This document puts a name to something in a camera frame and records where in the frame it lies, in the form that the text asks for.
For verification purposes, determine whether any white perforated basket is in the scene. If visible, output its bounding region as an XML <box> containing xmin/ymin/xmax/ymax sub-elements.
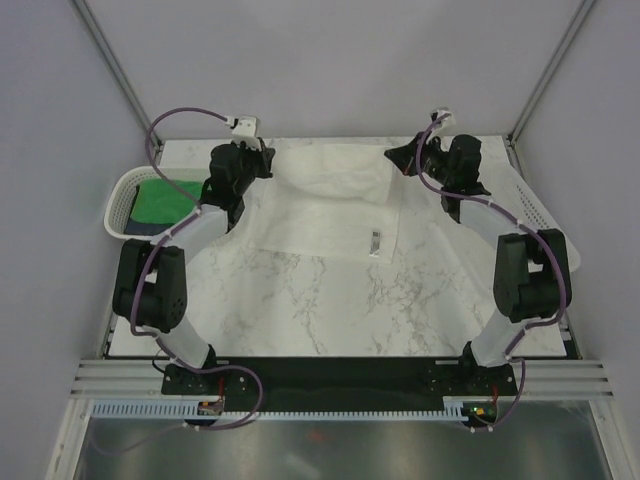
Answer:
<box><xmin>504</xmin><ymin>167</ymin><xmax>582</xmax><ymax>276</ymax></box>
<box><xmin>103</xmin><ymin>166</ymin><xmax>208</xmax><ymax>240</ymax></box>

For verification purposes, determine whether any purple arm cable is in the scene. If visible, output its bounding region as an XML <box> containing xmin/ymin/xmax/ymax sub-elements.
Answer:
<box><xmin>413</xmin><ymin>114</ymin><xmax>575</xmax><ymax>431</ymax></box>
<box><xmin>129</xmin><ymin>107</ymin><xmax>266</xmax><ymax>431</ymax></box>

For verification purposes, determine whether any white perforated basket right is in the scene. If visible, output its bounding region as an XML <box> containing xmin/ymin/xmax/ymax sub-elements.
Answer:
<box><xmin>504</xmin><ymin>167</ymin><xmax>582</xmax><ymax>276</ymax></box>

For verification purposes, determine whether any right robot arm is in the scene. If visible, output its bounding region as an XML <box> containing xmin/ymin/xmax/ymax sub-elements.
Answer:
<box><xmin>384</xmin><ymin>132</ymin><xmax>571</xmax><ymax>394</ymax></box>

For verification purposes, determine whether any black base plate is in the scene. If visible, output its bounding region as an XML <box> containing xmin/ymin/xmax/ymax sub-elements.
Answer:
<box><xmin>161</xmin><ymin>357</ymin><xmax>517</xmax><ymax>411</ymax></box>

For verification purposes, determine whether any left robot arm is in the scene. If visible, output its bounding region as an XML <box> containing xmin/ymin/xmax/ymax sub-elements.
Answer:
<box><xmin>112</xmin><ymin>137</ymin><xmax>275</xmax><ymax>394</ymax></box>

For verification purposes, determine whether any white fluffy towel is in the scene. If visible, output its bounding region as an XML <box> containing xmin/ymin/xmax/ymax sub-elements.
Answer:
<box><xmin>247</xmin><ymin>143</ymin><xmax>403</xmax><ymax>264</ymax></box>

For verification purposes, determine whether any aluminium frame post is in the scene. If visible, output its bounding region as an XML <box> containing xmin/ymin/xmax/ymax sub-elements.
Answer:
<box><xmin>69</xmin><ymin>0</ymin><xmax>152</xmax><ymax>132</ymax></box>
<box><xmin>506</xmin><ymin>0</ymin><xmax>599</xmax><ymax>148</ymax></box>

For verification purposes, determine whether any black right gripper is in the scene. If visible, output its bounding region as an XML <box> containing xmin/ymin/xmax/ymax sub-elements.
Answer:
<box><xmin>386</xmin><ymin>131</ymin><xmax>454</xmax><ymax>187</ymax></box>

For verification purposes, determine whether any right aluminium frame post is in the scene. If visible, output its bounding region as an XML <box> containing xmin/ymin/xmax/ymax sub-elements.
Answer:
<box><xmin>506</xmin><ymin>0</ymin><xmax>599</xmax><ymax>148</ymax></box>

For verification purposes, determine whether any green towel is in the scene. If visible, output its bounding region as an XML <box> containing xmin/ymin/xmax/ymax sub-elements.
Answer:
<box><xmin>129</xmin><ymin>178</ymin><xmax>203</xmax><ymax>226</ymax></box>

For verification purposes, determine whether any dark blue towel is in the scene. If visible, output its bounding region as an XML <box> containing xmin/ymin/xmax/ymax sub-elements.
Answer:
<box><xmin>124</xmin><ymin>216</ymin><xmax>171</xmax><ymax>237</ymax></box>

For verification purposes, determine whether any left aluminium frame post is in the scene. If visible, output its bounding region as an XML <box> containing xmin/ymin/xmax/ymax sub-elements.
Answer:
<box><xmin>69</xmin><ymin>0</ymin><xmax>152</xmax><ymax>132</ymax></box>

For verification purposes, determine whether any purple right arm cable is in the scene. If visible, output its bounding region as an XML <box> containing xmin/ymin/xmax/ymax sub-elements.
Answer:
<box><xmin>413</xmin><ymin>114</ymin><xmax>575</xmax><ymax>431</ymax></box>

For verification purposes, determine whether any white slotted cable duct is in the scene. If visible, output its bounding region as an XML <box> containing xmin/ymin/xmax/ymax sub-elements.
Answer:
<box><xmin>90</xmin><ymin>398</ymin><xmax>496</xmax><ymax>421</ymax></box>

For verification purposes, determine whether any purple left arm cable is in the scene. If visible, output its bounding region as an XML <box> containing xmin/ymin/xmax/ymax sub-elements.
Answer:
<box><xmin>129</xmin><ymin>107</ymin><xmax>266</xmax><ymax>431</ymax></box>

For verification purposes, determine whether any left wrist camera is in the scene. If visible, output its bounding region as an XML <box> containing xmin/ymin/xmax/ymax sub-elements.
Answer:
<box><xmin>225</xmin><ymin>116</ymin><xmax>262</xmax><ymax>151</ymax></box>

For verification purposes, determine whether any aluminium front rail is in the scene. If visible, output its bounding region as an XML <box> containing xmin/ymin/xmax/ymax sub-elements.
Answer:
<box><xmin>70</xmin><ymin>359</ymin><xmax>613</xmax><ymax>401</ymax></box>

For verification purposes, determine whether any white perforated basket left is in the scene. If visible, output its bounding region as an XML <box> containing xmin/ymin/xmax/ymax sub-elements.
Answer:
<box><xmin>103</xmin><ymin>166</ymin><xmax>208</xmax><ymax>240</ymax></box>

